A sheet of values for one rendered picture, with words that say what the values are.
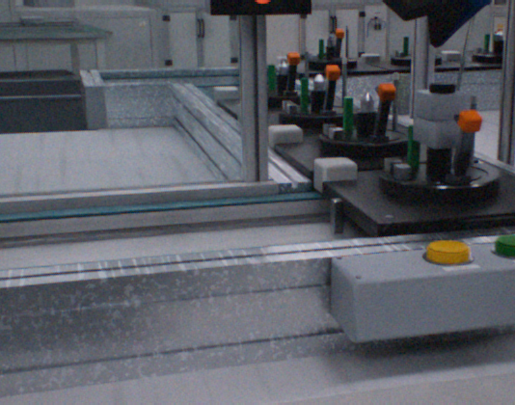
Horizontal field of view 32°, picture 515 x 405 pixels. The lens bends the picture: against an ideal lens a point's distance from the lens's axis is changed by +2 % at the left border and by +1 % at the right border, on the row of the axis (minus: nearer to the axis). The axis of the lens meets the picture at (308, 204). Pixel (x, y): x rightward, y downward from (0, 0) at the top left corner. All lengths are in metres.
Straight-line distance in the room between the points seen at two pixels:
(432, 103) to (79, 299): 0.45
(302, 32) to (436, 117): 9.44
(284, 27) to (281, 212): 9.30
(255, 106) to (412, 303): 0.42
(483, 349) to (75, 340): 0.39
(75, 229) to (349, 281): 0.40
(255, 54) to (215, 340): 0.41
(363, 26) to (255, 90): 9.68
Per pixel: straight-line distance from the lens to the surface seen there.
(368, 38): 10.85
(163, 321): 0.82
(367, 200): 1.00
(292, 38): 10.42
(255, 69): 1.11
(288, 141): 1.33
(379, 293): 0.78
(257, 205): 1.08
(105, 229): 1.07
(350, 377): 0.82
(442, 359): 0.87
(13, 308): 0.81
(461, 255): 0.82
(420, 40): 2.18
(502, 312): 0.84
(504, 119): 1.31
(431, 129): 1.01
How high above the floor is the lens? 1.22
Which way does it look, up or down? 15 degrees down
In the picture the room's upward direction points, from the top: straight up
